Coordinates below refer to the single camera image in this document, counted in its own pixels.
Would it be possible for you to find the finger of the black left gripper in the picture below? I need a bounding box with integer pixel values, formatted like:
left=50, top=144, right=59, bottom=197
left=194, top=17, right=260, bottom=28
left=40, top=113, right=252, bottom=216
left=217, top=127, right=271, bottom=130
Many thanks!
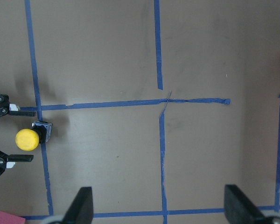
left=0, top=151, right=34, bottom=176
left=0, top=94, right=36, bottom=117

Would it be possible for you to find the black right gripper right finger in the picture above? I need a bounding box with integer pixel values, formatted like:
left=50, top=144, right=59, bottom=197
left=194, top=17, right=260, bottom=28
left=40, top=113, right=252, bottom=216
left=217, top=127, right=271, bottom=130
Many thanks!
left=224, top=184, right=271, bottom=224

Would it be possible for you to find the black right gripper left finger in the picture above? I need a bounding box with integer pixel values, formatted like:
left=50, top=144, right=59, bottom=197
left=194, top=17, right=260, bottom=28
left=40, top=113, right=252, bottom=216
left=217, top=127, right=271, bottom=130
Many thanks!
left=63, top=187, right=94, bottom=224

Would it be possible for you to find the yellow push button switch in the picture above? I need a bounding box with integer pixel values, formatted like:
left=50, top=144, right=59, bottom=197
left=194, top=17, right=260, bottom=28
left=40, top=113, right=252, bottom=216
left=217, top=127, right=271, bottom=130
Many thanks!
left=15, top=120, right=52, bottom=151

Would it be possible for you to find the pink foam cube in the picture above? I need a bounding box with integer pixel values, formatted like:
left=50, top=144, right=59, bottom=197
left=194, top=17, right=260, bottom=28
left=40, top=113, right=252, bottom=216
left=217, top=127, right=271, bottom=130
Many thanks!
left=0, top=211, right=26, bottom=224

